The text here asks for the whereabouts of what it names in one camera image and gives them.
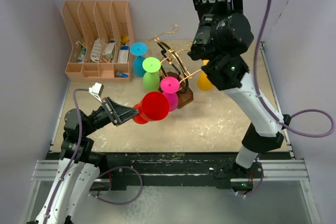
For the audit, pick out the blue wine glass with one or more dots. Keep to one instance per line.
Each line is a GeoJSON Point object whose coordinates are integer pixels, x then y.
{"type": "Point", "coordinates": [138, 49]}

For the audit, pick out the white instruction card box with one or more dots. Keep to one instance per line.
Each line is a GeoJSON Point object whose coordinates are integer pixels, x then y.
{"type": "Point", "coordinates": [123, 56]}

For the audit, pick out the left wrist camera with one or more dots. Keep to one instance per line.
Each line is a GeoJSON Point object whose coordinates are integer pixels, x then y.
{"type": "Point", "coordinates": [96, 91]}

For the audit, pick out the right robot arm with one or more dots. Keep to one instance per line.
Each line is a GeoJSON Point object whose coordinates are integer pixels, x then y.
{"type": "Point", "coordinates": [223, 35]}

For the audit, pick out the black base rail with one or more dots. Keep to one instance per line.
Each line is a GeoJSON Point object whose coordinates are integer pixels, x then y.
{"type": "Point", "coordinates": [191, 169]}

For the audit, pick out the gold and black glass rack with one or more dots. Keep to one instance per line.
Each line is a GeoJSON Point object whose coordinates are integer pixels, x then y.
{"type": "Point", "coordinates": [173, 66]}

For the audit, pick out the green wine glass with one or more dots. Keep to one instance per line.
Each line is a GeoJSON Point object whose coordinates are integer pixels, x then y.
{"type": "Point", "coordinates": [151, 78]}

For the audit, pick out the pink wine glass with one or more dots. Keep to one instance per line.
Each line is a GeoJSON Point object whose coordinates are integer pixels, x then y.
{"type": "Point", "coordinates": [169, 86]}

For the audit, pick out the green and white box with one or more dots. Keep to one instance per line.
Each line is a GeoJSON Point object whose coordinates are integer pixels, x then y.
{"type": "Point", "coordinates": [109, 50]}

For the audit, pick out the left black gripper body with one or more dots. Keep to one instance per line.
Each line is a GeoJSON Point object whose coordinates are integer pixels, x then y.
{"type": "Point", "coordinates": [100, 117]}

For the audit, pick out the yellow round item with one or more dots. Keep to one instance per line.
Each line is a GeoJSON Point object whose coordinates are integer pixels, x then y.
{"type": "Point", "coordinates": [125, 39]}

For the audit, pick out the grey and blue stamp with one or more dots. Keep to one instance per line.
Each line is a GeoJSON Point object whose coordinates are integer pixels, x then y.
{"type": "Point", "coordinates": [120, 74]}

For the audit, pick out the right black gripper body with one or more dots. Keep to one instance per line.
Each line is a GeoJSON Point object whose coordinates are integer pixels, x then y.
{"type": "Point", "coordinates": [214, 10]}

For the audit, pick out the yellow wine glass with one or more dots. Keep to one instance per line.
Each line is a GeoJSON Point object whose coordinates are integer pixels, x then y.
{"type": "Point", "coordinates": [203, 82]}

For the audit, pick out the red wine glass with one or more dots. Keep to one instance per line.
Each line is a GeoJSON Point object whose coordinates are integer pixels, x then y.
{"type": "Point", "coordinates": [153, 107]}

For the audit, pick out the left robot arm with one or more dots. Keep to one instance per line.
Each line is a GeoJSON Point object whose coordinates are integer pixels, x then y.
{"type": "Point", "coordinates": [78, 165]}

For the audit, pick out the peach plastic desk organizer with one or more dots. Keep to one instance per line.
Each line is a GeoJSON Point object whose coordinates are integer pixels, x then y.
{"type": "Point", "coordinates": [86, 21]}

